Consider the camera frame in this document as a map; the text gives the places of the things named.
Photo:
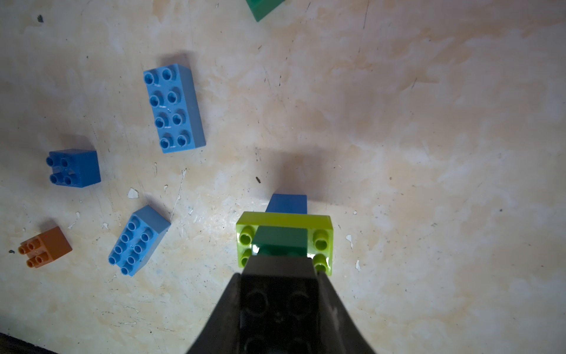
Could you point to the light blue long lego brick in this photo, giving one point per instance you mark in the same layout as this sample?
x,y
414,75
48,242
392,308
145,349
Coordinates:
x,y
141,236

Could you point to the small dark green lego brick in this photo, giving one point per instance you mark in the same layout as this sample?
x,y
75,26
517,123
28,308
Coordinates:
x,y
261,8

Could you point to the black small lego brick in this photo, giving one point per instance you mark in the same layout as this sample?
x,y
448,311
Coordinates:
x,y
279,305

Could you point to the brown square lego brick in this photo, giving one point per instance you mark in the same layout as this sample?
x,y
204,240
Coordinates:
x,y
45,248

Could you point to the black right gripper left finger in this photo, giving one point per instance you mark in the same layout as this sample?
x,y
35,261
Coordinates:
x,y
221,332

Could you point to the lime green lego brick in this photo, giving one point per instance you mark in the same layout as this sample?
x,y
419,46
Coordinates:
x,y
319,242

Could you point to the blue square lego brick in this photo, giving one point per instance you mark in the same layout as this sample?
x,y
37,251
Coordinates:
x,y
74,168

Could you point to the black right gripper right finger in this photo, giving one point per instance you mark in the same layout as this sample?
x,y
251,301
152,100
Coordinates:
x,y
338,332

